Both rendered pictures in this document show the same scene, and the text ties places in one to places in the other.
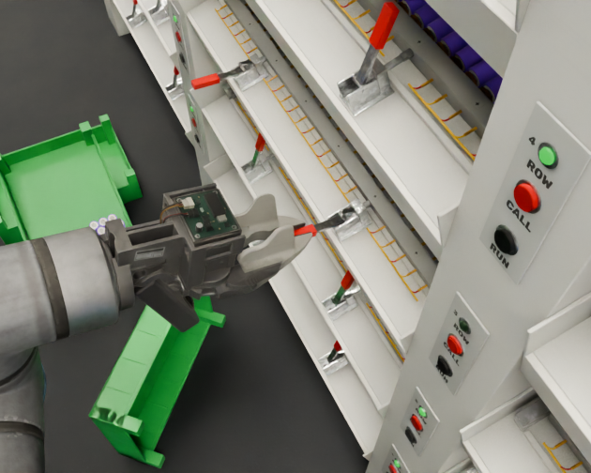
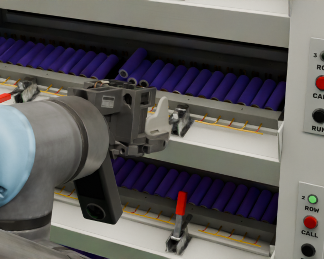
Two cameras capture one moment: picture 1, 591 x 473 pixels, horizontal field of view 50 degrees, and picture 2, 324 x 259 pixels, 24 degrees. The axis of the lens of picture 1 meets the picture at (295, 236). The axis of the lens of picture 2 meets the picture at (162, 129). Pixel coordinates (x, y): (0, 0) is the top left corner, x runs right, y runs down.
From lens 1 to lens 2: 0.67 m
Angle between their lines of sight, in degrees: 42
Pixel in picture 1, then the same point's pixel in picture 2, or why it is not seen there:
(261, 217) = not seen: hidden behind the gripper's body
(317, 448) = not seen: outside the picture
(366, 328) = (210, 246)
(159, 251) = (112, 102)
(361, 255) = (203, 137)
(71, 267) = (73, 103)
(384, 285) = (233, 142)
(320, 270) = (143, 235)
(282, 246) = (164, 119)
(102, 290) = (99, 117)
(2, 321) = (56, 130)
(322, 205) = not seen: hidden behind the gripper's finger
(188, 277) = (132, 124)
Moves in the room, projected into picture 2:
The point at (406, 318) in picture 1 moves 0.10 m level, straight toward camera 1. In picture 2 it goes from (263, 148) to (294, 180)
